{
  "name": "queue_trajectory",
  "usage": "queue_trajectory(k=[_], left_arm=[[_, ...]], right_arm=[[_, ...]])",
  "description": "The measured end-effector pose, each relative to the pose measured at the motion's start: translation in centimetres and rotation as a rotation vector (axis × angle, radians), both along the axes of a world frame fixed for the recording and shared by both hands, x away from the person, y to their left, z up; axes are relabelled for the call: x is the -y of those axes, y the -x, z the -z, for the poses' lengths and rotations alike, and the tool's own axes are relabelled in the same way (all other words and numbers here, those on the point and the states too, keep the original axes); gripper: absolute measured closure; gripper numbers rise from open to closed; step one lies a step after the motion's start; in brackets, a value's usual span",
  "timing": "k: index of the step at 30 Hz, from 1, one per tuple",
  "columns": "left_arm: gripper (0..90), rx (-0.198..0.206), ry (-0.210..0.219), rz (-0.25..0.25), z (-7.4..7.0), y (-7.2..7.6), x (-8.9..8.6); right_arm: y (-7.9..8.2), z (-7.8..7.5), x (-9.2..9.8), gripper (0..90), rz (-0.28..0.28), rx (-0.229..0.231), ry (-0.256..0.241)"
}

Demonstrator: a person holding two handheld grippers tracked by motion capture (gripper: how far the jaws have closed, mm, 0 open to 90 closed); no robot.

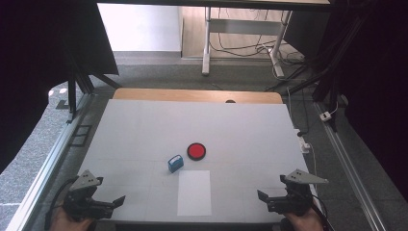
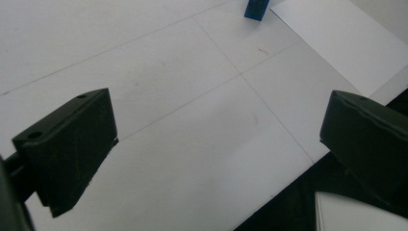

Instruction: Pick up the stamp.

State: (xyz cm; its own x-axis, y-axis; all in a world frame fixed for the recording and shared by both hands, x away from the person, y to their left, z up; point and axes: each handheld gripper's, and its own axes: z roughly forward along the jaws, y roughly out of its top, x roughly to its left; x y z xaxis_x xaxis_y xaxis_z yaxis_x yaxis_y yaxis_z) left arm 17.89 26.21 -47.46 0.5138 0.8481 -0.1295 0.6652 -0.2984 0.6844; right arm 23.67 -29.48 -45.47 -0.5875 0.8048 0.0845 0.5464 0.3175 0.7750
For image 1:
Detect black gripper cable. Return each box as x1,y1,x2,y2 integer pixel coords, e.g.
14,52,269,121
43,175,80,231
311,196,333,231

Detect white paper sheet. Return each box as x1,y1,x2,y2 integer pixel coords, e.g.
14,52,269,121
176,169,213,217

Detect person's left hand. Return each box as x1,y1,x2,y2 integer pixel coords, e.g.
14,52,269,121
50,207,93,231

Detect black curtain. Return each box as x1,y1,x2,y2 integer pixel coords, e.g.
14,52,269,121
284,0,408,204
0,0,120,174

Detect blue stamp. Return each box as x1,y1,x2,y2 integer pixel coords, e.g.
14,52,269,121
167,154,185,174

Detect aluminium rail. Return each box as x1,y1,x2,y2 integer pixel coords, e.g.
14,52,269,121
313,101,388,231
5,92,94,231

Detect black floor cables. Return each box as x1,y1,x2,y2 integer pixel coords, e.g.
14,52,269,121
210,8,306,66

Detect black metal stand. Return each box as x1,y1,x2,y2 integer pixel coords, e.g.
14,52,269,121
265,13,354,133
55,41,123,125

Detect white table cover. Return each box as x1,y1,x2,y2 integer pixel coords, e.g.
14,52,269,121
76,98,319,223

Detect person's right hand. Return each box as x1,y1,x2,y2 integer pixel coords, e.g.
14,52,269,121
284,207,324,231

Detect white metal desk frame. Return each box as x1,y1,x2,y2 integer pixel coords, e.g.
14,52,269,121
201,6,293,79

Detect round red ink pad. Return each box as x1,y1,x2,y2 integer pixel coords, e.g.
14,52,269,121
187,142,207,162

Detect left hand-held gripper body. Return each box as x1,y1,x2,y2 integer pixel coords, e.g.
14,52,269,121
63,168,115,222

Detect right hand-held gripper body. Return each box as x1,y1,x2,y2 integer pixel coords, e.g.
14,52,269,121
265,168,329,217

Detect wooden table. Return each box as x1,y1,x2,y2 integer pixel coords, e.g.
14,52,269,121
113,88,284,105

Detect white power strip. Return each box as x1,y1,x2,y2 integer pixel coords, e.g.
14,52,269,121
293,128,312,155

